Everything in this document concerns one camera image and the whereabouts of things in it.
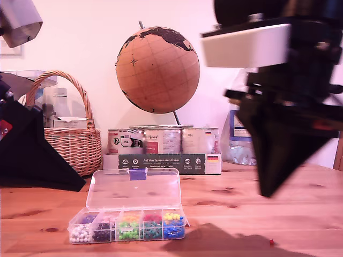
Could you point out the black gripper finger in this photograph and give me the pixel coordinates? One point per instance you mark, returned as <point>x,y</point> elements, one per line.
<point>289,150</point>
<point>249,134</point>
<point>29,160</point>

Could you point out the red round-head pin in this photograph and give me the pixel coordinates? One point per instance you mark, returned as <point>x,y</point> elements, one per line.
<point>272,242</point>

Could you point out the heap of purple pins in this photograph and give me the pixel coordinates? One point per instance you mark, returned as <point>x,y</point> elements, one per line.
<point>88,219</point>

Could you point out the heap of white pins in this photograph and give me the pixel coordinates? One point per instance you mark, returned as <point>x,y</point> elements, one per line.
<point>80,235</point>

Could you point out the heap of pink pins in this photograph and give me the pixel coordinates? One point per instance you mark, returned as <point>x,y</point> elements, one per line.
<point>110,219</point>

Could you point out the heap of black pins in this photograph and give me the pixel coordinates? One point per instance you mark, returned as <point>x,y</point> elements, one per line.
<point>103,236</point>

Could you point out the heap of yellow pins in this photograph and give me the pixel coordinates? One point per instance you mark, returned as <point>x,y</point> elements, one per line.
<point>171,216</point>

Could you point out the heap of orange pins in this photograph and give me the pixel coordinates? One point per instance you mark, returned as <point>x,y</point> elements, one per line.
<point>132,217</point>

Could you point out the heap of blue pins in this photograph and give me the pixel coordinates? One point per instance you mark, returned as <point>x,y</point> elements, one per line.
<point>172,231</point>

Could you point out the heap of light green pins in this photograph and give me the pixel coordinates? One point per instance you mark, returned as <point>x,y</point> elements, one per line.
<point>130,235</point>

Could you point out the heap of red pins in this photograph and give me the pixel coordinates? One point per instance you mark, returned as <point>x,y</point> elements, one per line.
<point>152,217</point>

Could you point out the heap of dark green pins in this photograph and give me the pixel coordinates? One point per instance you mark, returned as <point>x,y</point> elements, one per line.
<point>152,234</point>

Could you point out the large clear water bottle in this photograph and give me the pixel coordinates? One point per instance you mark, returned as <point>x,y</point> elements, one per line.
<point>235,150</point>

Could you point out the white carton box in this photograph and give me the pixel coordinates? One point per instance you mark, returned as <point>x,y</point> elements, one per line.
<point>69,123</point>

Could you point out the white plastic bottle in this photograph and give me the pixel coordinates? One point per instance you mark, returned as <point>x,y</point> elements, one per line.
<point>61,107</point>

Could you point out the clear plastic jar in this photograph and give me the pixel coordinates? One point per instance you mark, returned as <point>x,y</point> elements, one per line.
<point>48,88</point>

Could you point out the silver foil bag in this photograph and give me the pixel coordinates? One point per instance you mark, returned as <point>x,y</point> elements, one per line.
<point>16,79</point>

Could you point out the cardboard tray with dark label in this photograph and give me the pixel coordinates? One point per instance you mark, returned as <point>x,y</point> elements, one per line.
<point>160,163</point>

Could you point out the clear plastic pin organizer box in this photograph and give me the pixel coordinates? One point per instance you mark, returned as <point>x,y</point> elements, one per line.
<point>134,187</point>

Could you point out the cork globe on metal stand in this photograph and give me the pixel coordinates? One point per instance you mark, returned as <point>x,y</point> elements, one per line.
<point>158,72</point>

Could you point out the arm's pale camera box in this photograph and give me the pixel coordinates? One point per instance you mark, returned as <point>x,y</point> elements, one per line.
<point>246,45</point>
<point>18,21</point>

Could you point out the white wall light switch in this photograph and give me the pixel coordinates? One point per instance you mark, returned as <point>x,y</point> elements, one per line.
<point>14,52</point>

